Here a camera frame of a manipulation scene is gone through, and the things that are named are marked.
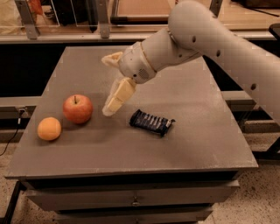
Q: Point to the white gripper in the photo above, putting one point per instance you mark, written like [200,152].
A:
[133,63]

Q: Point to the red apple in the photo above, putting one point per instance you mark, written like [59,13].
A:
[77,108]

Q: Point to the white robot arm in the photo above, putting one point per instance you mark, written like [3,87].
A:
[194,31]

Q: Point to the blue snack bar wrapper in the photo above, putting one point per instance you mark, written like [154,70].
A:
[155,124]

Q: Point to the wooden framed board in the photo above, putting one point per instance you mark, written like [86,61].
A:
[140,12]

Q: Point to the orange fruit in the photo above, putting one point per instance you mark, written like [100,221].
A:
[49,129]

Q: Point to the grey drawer cabinet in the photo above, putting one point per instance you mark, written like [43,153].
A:
[203,144]

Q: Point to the metal railing post middle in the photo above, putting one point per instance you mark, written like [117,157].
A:
[101,6]

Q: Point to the metal railing post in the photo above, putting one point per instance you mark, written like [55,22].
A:
[26,16]
[101,6]
[215,7]

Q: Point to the metal railing post left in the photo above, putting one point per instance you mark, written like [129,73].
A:
[26,16]

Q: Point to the metal railing post right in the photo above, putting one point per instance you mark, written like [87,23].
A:
[215,7]

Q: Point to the upper drawer with handle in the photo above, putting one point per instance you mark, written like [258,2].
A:
[152,194]

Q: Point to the drawer with handle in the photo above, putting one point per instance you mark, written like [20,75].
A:
[167,215]
[152,194]

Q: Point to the lower drawer with handle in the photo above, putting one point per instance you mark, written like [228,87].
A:
[167,215]

